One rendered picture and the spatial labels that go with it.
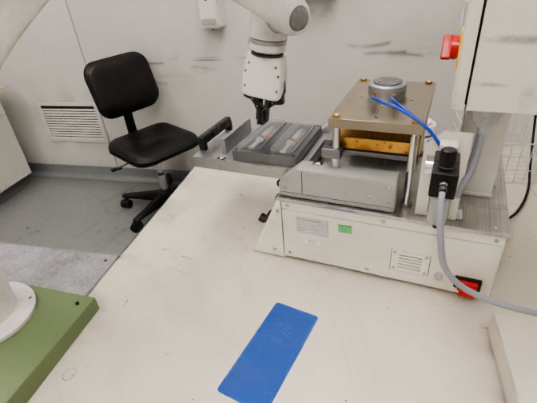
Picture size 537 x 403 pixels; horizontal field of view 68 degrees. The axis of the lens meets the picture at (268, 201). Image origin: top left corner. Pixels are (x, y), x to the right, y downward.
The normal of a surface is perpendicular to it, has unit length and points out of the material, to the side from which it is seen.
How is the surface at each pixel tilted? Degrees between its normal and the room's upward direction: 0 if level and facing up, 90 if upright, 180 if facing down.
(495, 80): 90
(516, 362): 0
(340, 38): 90
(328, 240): 90
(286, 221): 90
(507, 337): 0
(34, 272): 0
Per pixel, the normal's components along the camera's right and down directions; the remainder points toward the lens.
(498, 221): -0.07, -0.84
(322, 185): -0.40, 0.52
